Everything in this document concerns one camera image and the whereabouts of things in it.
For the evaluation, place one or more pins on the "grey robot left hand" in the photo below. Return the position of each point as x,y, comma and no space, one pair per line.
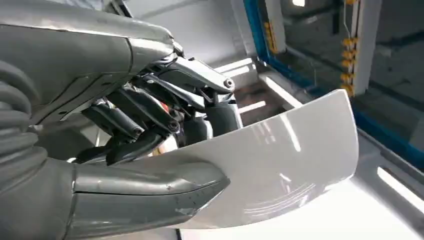
82,59

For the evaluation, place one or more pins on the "white curved plastic panel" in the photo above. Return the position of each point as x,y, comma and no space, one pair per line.
281,165

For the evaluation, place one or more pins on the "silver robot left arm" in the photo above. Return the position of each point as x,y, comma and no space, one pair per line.
16,132

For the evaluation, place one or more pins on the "white post with yellow clips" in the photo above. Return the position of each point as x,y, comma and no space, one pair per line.
276,20
367,49

